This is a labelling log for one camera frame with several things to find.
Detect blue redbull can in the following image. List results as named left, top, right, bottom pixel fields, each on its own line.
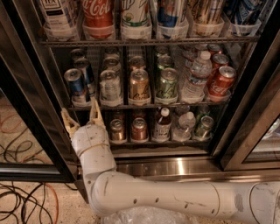
left=73, top=58, right=95, bottom=95
left=64, top=68, right=90, bottom=105

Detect red can bottom shelf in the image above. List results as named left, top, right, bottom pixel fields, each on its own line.
left=131, top=117, right=147, bottom=140

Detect front red coca-cola can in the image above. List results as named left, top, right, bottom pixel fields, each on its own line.
left=208, top=66, right=236, bottom=97

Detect stainless steel glass-door fridge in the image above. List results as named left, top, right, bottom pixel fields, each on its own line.
left=0, top=0, right=279, bottom=192

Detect front green can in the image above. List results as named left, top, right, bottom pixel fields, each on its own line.
left=156, top=67, right=178, bottom=99

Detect front gold can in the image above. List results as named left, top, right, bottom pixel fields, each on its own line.
left=129, top=69, right=150, bottom=100

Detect gold can bottom shelf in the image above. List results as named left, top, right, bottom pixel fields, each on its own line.
left=110, top=119, right=125, bottom=141

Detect clear plastic bag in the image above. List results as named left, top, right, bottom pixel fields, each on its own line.
left=101, top=206, right=199, bottom=224

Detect green white bottle top shelf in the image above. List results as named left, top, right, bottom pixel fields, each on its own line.
left=121, top=0, right=148, bottom=27

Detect green can bottom shelf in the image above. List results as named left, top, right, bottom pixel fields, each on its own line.
left=194, top=115, right=214, bottom=140

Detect front white silver can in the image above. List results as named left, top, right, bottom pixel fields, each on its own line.
left=100, top=70, right=122, bottom=102

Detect dark juice bottle white cap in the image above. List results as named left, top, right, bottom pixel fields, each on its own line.
left=153, top=108, right=172, bottom=143

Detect gold striped can top shelf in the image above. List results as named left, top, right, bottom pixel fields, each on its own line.
left=189, top=0, right=225, bottom=25

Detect orange cable on floor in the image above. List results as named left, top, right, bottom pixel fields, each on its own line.
left=43, top=182, right=60, bottom=224

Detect black cables on floor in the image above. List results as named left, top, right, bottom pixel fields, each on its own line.
left=0, top=182, right=55, bottom=224

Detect water bottle bottom shelf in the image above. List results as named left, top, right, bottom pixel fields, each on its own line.
left=171, top=112, right=196, bottom=142

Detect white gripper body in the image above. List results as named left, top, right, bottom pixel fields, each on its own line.
left=72, top=124, right=110, bottom=157

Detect coca-cola bottle top shelf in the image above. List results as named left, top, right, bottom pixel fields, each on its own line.
left=82, top=0, right=114, bottom=39

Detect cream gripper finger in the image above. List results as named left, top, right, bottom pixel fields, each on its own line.
left=89, top=99, right=104, bottom=126
left=61, top=108, right=80, bottom=137

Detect rear red coca-cola can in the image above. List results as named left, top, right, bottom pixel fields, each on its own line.
left=207, top=44, right=222, bottom=55

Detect rear redbull can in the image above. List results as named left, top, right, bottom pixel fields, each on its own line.
left=70, top=48, right=85, bottom=61

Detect red coca-cola can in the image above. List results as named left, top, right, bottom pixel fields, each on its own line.
left=208, top=66, right=236, bottom=97
left=206, top=53, right=229, bottom=87
left=207, top=44, right=222, bottom=55

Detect white silver can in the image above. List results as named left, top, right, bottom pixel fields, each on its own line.
left=100, top=70, right=122, bottom=102
left=102, top=57, right=122, bottom=76

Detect blue white can top shelf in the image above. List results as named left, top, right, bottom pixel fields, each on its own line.
left=224, top=0, right=266, bottom=25

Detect front clear water bottle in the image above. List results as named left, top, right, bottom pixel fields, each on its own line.
left=182, top=51, right=213, bottom=98

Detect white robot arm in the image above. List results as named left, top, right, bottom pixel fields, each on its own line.
left=61, top=101, right=280, bottom=224

